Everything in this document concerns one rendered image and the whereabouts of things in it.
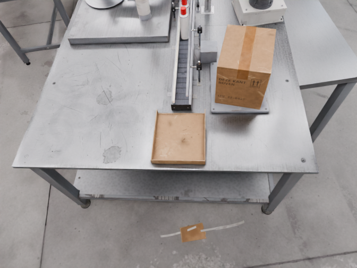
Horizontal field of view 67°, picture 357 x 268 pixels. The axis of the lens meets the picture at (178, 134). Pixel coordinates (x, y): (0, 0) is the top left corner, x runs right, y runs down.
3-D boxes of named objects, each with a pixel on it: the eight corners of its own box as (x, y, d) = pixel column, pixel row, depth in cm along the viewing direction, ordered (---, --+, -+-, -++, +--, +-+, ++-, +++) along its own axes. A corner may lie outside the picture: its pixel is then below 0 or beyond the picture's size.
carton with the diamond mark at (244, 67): (223, 63, 160) (227, 24, 137) (265, 68, 156) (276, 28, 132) (214, 102, 146) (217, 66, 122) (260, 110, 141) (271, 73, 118)
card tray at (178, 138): (157, 113, 147) (156, 109, 144) (205, 113, 145) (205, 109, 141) (151, 163, 132) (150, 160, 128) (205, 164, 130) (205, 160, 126)
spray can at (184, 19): (181, 34, 171) (178, 5, 154) (189, 34, 171) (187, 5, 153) (180, 40, 169) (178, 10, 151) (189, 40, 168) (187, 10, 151)
